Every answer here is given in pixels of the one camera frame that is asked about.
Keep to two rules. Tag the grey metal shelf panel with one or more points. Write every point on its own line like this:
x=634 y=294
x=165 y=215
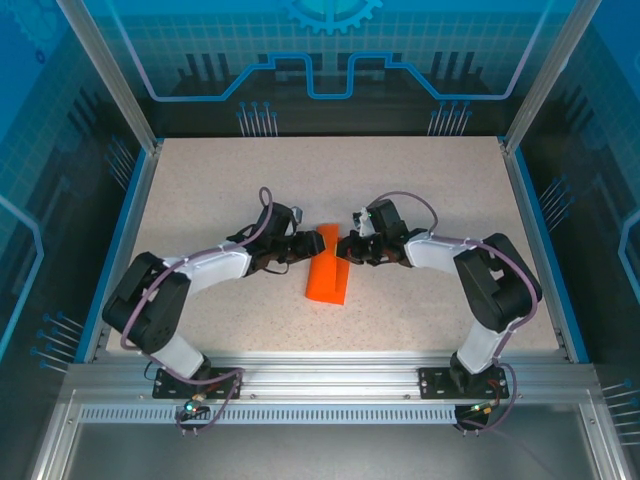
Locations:
x=325 y=455

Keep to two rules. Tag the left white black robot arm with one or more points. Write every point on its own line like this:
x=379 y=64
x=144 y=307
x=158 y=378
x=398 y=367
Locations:
x=215 y=270

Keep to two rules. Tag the aluminium side rail blue strip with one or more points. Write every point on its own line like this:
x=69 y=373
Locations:
x=126 y=250
x=540 y=250

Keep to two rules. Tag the short aluminium frame rail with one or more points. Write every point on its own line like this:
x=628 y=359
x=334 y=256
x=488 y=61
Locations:
x=607 y=445
x=55 y=440

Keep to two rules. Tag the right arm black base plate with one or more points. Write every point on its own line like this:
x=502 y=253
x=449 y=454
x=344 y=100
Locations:
x=435 y=382

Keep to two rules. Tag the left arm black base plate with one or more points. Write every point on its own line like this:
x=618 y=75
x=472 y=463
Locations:
x=225 y=385

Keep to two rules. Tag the orange paper sheet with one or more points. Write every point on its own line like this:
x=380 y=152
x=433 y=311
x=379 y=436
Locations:
x=325 y=280

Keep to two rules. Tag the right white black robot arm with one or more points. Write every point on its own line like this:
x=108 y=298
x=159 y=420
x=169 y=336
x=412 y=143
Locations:
x=435 y=252

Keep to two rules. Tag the aluminium frame post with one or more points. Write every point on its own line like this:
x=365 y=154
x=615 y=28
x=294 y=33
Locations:
x=117 y=75
x=551 y=75

